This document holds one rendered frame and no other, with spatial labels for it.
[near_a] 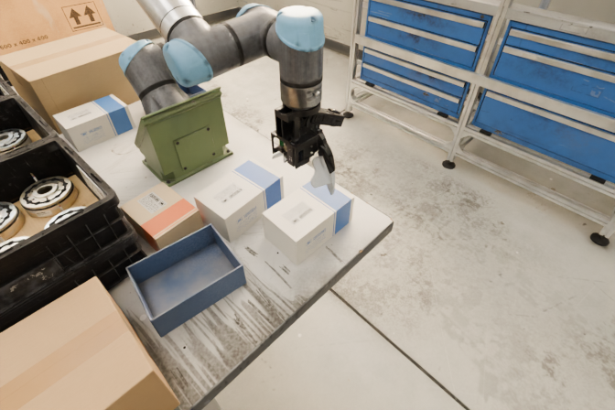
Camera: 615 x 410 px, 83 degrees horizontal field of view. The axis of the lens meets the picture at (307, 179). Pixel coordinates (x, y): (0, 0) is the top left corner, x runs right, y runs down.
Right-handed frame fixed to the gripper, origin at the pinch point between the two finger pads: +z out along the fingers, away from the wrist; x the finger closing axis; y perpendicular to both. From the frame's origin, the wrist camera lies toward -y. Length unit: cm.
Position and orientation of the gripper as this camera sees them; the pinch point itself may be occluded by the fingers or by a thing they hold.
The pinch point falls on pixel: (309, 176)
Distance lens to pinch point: 77.9
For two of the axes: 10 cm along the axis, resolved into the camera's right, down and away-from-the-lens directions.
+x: 7.0, 4.8, -5.3
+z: 0.0, 7.4, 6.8
